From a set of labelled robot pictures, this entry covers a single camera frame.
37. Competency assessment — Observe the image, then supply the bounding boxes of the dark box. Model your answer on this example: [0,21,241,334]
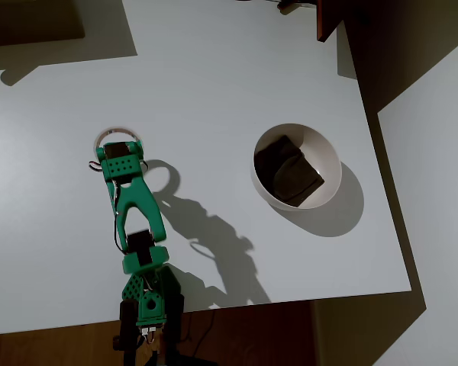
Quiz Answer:
[0,0,85,47]

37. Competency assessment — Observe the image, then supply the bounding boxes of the white bowl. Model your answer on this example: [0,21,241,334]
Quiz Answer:
[250,123,343,212]

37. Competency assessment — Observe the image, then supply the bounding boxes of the black power cable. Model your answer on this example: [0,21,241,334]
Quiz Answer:
[189,309,215,354]

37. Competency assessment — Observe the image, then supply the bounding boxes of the dark folded cloth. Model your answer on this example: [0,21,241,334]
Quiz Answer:
[253,134,325,209]

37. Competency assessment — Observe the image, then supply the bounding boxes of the white masking tape roll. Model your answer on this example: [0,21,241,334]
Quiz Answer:
[94,127,144,153]

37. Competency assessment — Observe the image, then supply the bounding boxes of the brown wooden furniture panel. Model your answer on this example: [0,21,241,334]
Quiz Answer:
[315,0,347,43]

